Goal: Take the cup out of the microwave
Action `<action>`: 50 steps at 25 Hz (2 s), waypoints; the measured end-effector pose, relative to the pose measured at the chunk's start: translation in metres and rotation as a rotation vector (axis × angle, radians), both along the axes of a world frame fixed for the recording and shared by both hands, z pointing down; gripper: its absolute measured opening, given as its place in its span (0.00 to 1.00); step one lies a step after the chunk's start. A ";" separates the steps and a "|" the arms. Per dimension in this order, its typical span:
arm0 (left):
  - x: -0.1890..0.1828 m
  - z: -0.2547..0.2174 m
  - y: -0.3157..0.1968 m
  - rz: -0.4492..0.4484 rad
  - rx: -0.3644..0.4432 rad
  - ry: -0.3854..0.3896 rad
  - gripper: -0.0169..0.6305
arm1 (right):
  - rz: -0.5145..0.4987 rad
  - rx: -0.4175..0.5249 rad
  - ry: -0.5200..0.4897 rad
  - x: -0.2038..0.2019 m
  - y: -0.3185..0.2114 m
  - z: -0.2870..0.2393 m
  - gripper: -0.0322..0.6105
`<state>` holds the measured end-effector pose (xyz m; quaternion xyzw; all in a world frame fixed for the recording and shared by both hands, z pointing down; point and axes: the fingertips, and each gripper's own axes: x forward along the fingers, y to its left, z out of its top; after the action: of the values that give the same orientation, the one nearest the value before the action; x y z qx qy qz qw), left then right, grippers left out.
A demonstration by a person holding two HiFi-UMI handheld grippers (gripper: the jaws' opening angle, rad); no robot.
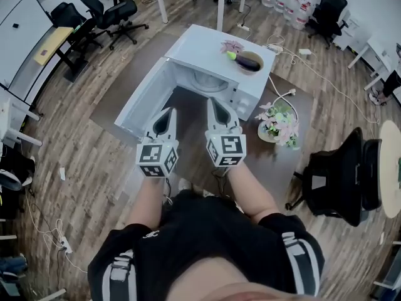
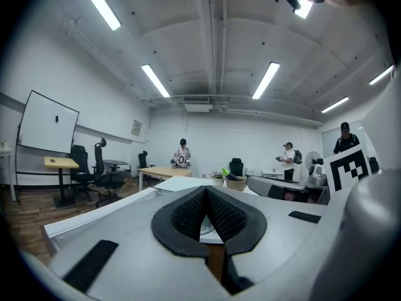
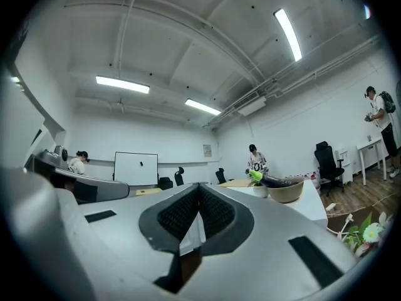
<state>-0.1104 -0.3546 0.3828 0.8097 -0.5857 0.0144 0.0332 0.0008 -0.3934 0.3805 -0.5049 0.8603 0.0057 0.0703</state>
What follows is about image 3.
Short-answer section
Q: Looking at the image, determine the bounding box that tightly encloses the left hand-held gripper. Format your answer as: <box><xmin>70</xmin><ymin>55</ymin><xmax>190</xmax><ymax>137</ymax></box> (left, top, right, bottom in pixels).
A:
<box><xmin>26</xmin><ymin>145</ymin><xmax>130</xmax><ymax>204</ymax></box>

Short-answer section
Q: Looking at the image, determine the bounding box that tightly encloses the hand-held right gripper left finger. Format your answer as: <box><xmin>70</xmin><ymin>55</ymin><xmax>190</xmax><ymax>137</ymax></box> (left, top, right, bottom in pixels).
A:
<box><xmin>53</xmin><ymin>182</ymin><xmax>203</xmax><ymax>301</ymax></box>

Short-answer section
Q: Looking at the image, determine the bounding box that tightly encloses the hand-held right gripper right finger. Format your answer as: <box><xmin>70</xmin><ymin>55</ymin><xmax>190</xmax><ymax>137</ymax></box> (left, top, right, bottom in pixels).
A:
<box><xmin>175</xmin><ymin>182</ymin><xmax>360</xmax><ymax>301</ymax></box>

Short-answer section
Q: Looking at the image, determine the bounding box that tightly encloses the white whiteboard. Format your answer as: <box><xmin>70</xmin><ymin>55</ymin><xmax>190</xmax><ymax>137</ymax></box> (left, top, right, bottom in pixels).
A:
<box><xmin>113</xmin><ymin>151</ymin><xmax>159</xmax><ymax>187</ymax></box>

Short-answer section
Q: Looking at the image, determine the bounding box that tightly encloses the beige bowl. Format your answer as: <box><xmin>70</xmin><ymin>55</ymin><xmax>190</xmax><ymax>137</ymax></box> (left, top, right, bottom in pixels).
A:
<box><xmin>266</xmin><ymin>176</ymin><xmax>305</xmax><ymax>204</ymax></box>

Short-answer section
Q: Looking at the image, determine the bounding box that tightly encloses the small white plant pot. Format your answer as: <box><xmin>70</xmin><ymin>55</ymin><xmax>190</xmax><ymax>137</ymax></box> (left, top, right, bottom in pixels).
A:
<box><xmin>249</xmin><ymin>169</ymin><xmax>270</xmax><ymax>199</ymax></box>

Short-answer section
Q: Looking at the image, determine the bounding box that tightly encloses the white table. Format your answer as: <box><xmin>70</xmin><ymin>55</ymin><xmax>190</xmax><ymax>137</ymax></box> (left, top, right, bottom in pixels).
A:
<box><xmin>225</xmin><ymin>179</ymin><xmax>328</xmax><ymax>229</ymax></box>

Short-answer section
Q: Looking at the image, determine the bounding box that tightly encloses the purple eggplant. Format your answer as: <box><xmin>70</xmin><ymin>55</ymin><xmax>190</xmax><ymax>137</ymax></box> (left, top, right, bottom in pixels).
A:
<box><xmin>260</xmin><ymin>174</ymin><xmax>300</xmax><ymax>188</ymax></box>

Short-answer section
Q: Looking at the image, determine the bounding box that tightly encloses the flat cardboard sheet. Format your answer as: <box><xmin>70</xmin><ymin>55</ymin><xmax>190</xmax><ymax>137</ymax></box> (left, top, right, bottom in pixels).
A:
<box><xmin>217</xmin><ymin>178</ymin><xmax>255</xmax><ymax>189</ymax></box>

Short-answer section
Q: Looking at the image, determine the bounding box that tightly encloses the red and white bag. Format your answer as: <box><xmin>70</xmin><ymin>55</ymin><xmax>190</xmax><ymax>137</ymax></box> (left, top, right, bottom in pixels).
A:
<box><xmin>305</xmin><ymin>169</ymin><xmax>322</xmax><ymax>197</ymax></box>

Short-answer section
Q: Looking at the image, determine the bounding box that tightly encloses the long ceiling light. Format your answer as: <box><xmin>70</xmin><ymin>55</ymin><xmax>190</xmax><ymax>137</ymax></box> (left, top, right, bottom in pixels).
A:
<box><xmin>95</xmin><ymin>75</ymin><xmax>150</xmax><ymax>95</ymax></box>
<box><xmin>273</xmin><ymin>8</ymin><xmax>303</xmax><ymax>63</ymax></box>
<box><xmin>184</xmin><ymin>98</ymin><xmax>222</xmax><ymax>116</ymax></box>

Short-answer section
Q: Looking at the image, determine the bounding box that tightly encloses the bunch of white flowers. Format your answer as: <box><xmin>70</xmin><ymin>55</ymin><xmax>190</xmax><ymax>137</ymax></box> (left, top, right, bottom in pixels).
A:
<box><xmin>340</xmin><ymin>211</ymin><xmax>394</xmax><ymax>258</ymax></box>

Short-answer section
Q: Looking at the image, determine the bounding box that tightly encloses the large black office chair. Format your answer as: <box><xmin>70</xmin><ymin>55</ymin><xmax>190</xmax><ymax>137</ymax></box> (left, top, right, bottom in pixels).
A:
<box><xmin>314</xmin><ymin>141</ymin><xmax>346</xmax><ymax>197</ymax></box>

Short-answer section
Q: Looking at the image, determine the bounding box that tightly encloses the white water dispenser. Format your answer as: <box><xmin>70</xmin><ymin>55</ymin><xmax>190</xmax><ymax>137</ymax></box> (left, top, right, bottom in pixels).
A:
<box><xmin>335</xmin><ymin>147</ymin><xmax>353</xmax><ymax>184</ymax></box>

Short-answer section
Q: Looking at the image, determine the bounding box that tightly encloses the white desk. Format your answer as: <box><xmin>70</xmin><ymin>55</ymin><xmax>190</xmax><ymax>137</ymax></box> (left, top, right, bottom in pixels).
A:
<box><xmin>356</xmin><ymin>136</ymin><xmax>388</xmax><ymax>186</ymax></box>

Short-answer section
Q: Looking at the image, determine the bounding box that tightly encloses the white ceiling air conditioner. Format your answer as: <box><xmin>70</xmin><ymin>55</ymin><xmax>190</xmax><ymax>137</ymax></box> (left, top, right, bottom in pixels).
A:
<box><xmin>232</xmin><ymin>95</ymin><xmax>267</xmax><ymax>117</ymax></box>

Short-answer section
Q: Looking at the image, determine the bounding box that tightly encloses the white cable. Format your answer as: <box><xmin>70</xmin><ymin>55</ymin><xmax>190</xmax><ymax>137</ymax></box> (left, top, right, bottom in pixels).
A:
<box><xmin>326</xmin><ymin>213</ymin><xmax>355</xmax><ymax>241</ymax></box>

